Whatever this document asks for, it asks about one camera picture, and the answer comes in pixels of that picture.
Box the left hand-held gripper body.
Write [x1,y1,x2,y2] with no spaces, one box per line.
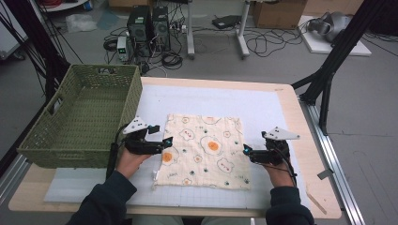
[122,116,164,156]

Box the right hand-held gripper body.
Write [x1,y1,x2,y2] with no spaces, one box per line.
[250,126,300,167]

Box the cream printed cloth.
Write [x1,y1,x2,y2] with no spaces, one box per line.
[152,112,253,191]

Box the green woven basket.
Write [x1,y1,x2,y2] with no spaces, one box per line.
[17,64,144,169]

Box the person's left hand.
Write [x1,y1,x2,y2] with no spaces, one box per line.
[115,148,153,180]

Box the person's right hand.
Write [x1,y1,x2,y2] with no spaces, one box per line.
[262,162,297,188]

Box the white grid mat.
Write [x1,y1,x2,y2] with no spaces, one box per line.
[43,83,311,210]

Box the thin wooden stick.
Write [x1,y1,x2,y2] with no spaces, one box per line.
[306,191,329,216]

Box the grey power supply box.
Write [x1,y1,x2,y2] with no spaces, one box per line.
[116,36,130,62]

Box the large black computer tower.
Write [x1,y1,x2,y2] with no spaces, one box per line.
[126,5,154,58]

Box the slim black computer tower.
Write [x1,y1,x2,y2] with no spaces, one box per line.
[152,6,172,53]

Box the white desk leg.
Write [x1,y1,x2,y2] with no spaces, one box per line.
[186,0,196,60]
[237,0,252,59]

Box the white floor board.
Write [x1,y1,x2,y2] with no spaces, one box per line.
[298,15,373,57]

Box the black flat device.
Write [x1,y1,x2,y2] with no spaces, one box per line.
[211,14,242,30]

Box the brown cardboard box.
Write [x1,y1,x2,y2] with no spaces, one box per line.
[253,0,308,30]

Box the clear plastic bag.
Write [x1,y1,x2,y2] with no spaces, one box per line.
[65,13,99,34]

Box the grey headset device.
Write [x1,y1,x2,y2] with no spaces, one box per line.
[307,11,353,43]

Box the white cabinet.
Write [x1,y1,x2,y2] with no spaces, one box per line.
[0,0,29,61]

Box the right hand-held gripper cable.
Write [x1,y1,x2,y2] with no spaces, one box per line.
[281,149,299,188]

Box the hand-held gripper cable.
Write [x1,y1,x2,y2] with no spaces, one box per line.
[281,149,299,188]
[105,124,130,181]

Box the left hand-held gripper cable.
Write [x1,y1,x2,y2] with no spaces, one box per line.
[105,124,130,181]

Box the grey metal bracket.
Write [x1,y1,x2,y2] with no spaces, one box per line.
[316,168,335,181]

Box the aluminium rail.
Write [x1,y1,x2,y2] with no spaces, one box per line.
[299,99,366,225]
[0,154,31,204]

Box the coiled black cable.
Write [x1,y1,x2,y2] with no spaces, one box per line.
[161,51,184,70]

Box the tangle of black floor cables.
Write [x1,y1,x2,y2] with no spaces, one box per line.
[243,27,303,58]

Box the black metal frame stand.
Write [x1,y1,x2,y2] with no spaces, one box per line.
[0,0,71,103]
[291,0,389,136]

